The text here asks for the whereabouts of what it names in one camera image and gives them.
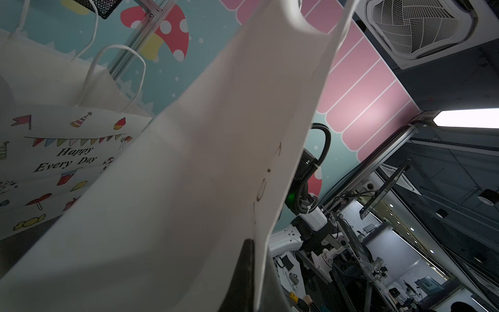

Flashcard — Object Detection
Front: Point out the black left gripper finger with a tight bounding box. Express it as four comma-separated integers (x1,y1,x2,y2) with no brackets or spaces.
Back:
219,239,291,312

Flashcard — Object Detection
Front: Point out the back left white gift bag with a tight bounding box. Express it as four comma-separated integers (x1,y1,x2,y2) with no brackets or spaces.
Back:
1,1,152,238

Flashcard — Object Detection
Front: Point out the black monitor on stand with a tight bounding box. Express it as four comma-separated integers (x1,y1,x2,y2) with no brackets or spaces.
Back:
359,159,411,220

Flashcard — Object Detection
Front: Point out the black wire mesh wall basket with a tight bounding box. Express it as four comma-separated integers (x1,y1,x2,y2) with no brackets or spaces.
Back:
75,0,122,19

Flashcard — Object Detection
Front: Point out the ceiling air conditioner vent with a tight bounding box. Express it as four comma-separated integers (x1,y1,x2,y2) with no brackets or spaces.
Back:
356,0,498,70

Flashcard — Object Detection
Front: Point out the white paper gift bag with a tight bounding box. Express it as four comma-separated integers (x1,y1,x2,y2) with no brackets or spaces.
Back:
1,1,357,311

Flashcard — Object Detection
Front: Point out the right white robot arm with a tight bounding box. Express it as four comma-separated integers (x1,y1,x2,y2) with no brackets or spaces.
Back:
268,123,331,258

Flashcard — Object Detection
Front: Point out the ceiling fluorescent light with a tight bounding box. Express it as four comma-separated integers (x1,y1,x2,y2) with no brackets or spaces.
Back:
434,108,499,129

